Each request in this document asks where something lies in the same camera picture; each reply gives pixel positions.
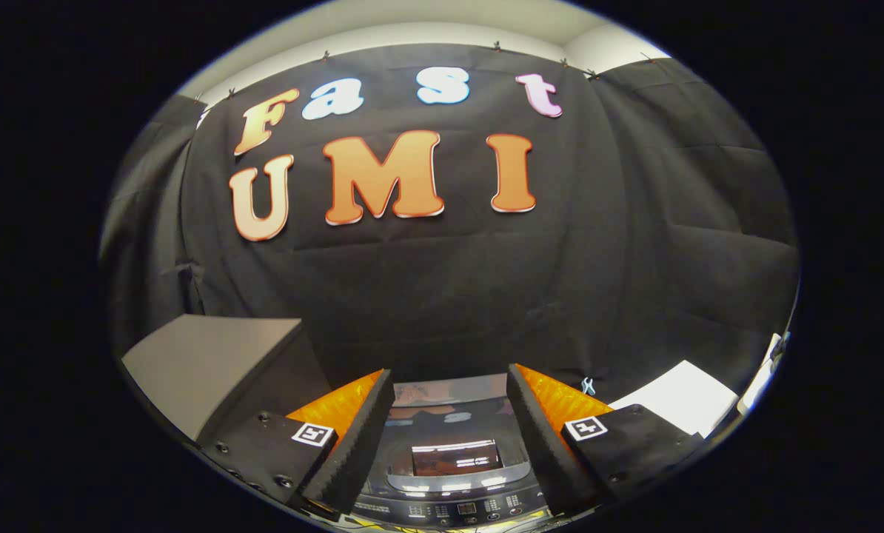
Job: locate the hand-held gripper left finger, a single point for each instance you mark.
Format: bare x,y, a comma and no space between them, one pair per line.
353,451

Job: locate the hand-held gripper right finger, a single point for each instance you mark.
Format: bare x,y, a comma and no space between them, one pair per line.
546,444

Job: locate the transparent washing machine lid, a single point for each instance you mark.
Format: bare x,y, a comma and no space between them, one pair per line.
457,429

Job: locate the grey washing machine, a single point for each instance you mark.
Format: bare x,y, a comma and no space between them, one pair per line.
457,507

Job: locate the small pale clip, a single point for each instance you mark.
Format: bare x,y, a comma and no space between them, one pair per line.
588,385

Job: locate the black backdrop cloth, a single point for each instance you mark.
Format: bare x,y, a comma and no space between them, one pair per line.
560,281

